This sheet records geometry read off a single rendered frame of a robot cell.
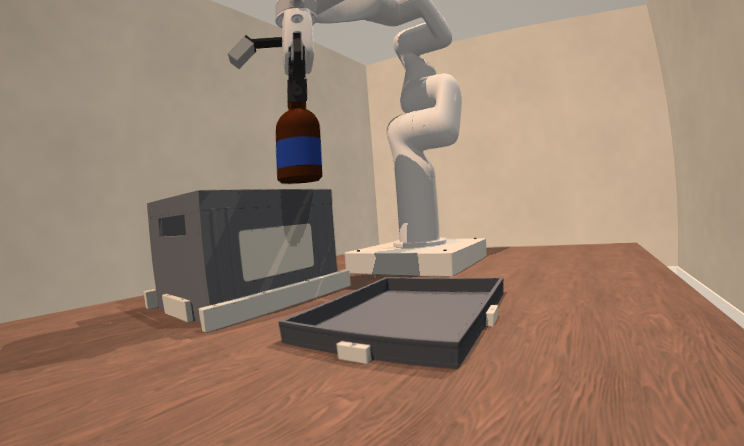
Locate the brown glass bottle with blue label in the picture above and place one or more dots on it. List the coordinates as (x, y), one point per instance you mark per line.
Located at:
(298, 146)

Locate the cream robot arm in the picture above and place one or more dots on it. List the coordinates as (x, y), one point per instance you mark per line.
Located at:
(411, 133)

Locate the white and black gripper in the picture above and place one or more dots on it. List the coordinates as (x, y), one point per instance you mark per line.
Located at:
(294, 21)

